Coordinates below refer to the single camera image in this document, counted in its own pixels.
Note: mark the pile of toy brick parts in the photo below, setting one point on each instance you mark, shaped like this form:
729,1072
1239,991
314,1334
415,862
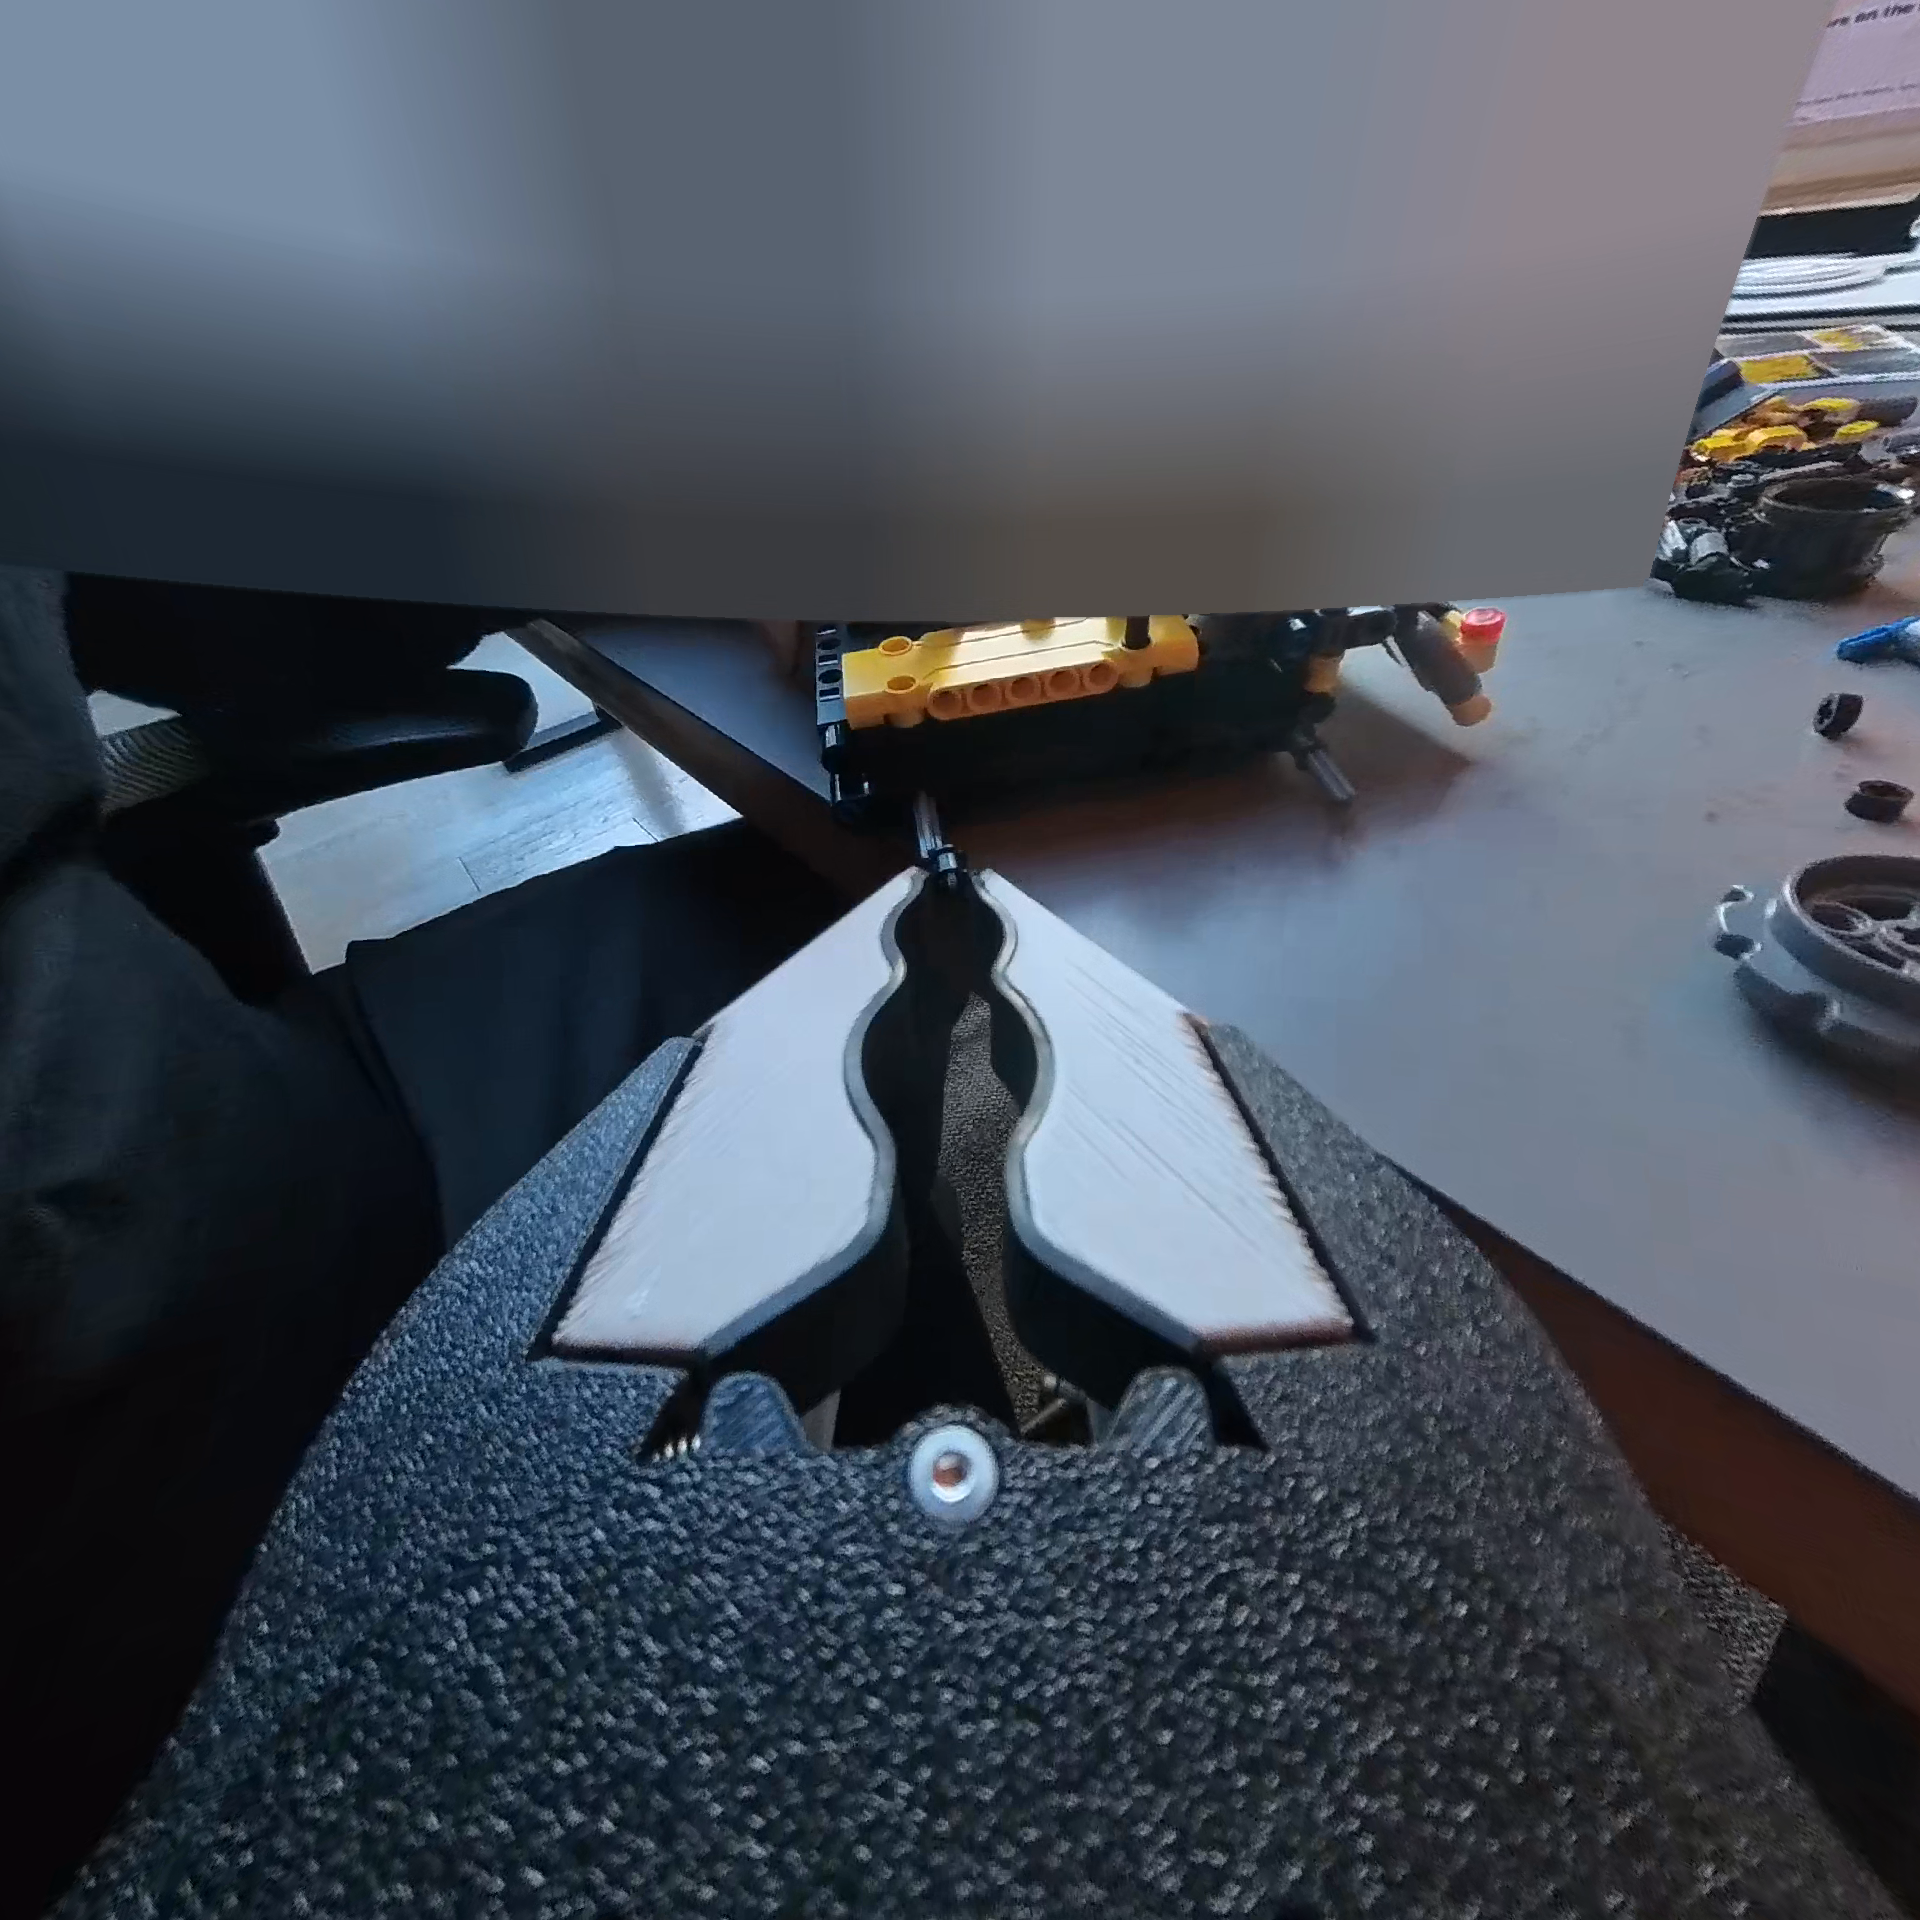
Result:
1769,442

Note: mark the blue toy brick piece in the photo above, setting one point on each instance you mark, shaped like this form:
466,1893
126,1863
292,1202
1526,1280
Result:
1882,640

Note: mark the black toy tyre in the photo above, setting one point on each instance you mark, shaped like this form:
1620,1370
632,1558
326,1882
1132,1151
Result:
1769,541

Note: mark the instruction booklet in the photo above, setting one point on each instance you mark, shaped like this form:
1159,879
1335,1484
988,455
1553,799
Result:
1868,61

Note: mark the black toy axle pin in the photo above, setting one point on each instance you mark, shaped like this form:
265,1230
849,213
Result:
933,840

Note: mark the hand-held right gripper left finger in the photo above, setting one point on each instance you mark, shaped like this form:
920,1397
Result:
734,1185

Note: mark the black chair armrest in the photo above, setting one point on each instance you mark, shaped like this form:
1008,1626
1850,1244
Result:
375,720

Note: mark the grey toy wheel hub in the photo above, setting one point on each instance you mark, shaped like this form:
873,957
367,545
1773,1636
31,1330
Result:
1800,961

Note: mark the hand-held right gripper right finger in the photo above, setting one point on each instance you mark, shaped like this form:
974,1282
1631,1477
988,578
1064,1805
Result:
1156,1185

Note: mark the yellow toy brick vehicle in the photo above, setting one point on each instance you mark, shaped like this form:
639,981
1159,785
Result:
1020,682

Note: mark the grey desk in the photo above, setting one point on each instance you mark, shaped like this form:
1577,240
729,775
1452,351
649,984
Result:
1350,932

